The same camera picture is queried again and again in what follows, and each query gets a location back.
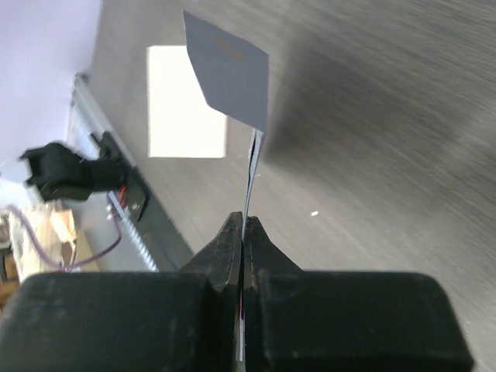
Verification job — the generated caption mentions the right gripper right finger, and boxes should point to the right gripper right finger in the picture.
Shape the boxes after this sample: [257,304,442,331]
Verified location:
[243,217,474,371]

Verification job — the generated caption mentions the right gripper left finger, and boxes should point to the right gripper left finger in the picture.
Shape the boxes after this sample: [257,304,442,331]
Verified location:
[1,212,243,371]

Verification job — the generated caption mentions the blue grey envelope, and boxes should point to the blue grey envelope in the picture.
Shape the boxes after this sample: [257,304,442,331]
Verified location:
[182,9,270,365]

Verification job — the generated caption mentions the beige letter paper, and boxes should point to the beige letter paper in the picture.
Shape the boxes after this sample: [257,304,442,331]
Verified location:
[146,46,227,159]

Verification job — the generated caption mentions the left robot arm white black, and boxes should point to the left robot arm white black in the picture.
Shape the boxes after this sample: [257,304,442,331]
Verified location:
[19,131,150,223]

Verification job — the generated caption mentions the white slotted cable duct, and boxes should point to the white slotted cable duct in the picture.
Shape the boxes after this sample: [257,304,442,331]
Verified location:
[107,191,158,272]

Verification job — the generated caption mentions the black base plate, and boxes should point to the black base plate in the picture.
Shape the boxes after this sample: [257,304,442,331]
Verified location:
[100,134,193,271]

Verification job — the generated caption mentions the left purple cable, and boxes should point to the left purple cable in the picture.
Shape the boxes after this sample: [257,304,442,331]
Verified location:
[7,204,123,272]

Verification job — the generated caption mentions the aluminium frame rail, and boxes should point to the aluminium frame rail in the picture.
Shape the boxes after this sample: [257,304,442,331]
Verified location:
[67,73,136,167]

